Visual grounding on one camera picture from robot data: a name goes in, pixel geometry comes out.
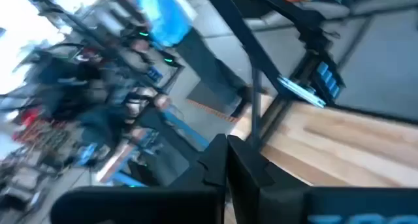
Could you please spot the blue lit monitor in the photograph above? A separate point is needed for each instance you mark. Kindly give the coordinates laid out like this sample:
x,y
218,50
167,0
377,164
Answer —
x,y
166,15

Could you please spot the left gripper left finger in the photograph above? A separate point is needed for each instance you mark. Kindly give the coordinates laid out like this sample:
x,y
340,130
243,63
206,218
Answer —
x,y
212,171

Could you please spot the silver metal bracket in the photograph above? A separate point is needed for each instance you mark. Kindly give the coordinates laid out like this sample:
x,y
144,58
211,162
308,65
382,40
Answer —
x,y
302,92

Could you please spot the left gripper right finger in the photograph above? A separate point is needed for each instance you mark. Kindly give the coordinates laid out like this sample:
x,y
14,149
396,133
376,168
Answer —
x,y
248,185

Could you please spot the red storage bin rack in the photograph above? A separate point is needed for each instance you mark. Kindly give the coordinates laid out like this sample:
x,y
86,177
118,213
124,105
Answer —
x,y
31,118

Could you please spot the black aluminium rig frame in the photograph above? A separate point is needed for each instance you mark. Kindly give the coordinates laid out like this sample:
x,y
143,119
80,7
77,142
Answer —
x,y
243,31

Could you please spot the black floor mat orange stripes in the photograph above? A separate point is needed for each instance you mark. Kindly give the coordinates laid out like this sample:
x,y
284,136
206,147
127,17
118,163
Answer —
x,y
212,109

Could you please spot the black controller box blue lights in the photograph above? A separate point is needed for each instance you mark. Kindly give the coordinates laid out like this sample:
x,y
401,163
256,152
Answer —
x,y
311,82

